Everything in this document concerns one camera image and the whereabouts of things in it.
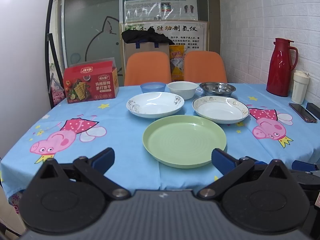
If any orange chair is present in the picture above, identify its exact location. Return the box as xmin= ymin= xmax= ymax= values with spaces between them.
xmin=124 ymin=52 xmax=171 ymax=86
xmin=184 ymin=51 xmax=228 ymax=83

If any yellow snack packet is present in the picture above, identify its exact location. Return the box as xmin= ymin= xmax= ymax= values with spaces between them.
xmin=169 ymin=44 xmax=186 ymax=82

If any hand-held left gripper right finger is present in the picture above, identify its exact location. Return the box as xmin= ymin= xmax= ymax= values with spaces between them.
xmin=197 ymin=148 xmax=298 ymax=201

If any black stand pole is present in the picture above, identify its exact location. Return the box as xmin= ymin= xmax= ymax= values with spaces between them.
xmin=46 ymin=33 xmax=64 ymax=81

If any green white wall poster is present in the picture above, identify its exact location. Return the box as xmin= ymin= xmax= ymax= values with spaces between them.
xmin=122 ymin=0 xmax=199 ymax=22

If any white tumbler cup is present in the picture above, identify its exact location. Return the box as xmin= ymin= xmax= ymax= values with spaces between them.
xmin=291 ymin=70 xmax=310 ymax=105

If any pink printed bag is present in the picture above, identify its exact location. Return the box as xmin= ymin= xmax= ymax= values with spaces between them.
xmin=50 ymin=73 xmax=66 ymax=108

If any green plastic plate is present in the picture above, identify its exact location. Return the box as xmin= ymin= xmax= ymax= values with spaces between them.
xmin=142 ymin=115 xmax=227 ymax=169

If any stainless steel bowl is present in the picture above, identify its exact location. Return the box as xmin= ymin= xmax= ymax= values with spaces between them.
xmin=199 ymin=82 xmax=237 ymax=97

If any red thermos jug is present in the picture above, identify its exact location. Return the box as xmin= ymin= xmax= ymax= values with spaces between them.
xmin=266 ymin=38 xmax=299 ymax=97

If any dark smartphone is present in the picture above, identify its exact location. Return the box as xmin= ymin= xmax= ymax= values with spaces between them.
xmin=289 ymin=102 xmax=318 ymax=123

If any blue cartoon printed tablecloth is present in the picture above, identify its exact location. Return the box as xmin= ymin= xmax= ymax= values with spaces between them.
xmin=0 ymin=82 xmax=320 ymax=205

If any frosted glass door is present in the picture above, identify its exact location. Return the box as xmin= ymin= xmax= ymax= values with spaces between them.
xmin=57 ymin=0 xmax=125 ymax=87

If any white light panel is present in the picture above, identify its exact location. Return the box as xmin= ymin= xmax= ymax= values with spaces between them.
xmin=0 ymin=0 xmax=56 ymax=161

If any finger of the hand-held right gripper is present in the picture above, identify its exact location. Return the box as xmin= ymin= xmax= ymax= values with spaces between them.
xmin=291 ymin=160 xmax=319 ymax=172

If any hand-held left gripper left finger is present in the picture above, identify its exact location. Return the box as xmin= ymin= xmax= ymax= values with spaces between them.
xmin=30 ymin=147 xmax=131 ymax=201

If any blue translucent plastic bowl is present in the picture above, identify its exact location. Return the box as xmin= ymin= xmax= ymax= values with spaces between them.
xmin=140 ymin=82 xmax=166 ymax=94

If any black cloth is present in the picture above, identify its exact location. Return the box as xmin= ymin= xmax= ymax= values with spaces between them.
xmin=121 ymin=28 xmax=173 ymax=44

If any white ceramic bowl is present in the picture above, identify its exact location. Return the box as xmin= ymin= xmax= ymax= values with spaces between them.
xmin=167 ymin=81 xmax=198 ymax=100

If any white plate with gold rim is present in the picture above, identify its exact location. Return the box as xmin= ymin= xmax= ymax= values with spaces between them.
xmin=192 ymin=96 xmax=250 ymax=124

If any white framed poster board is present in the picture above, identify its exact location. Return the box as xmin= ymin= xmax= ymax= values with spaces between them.
xmin=122 ymin=20 xmax=210 ymax=55

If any cardboard box with black cloth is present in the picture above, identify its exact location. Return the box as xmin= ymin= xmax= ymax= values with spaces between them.
xmin=124 ymin=41 xmax=170 ymax=65

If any white plate with floral print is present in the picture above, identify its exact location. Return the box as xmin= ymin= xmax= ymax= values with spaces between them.
xmin=126 ymin=92 xmax=185 ymax=119

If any red cracker box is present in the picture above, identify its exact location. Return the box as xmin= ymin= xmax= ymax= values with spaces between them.
xmin=63 ymin=60 xmax=119 ymax=104

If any black flat box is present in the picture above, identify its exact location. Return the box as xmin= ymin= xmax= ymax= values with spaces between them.
xmin=306 ymin=102 xmax=320 ymax=120

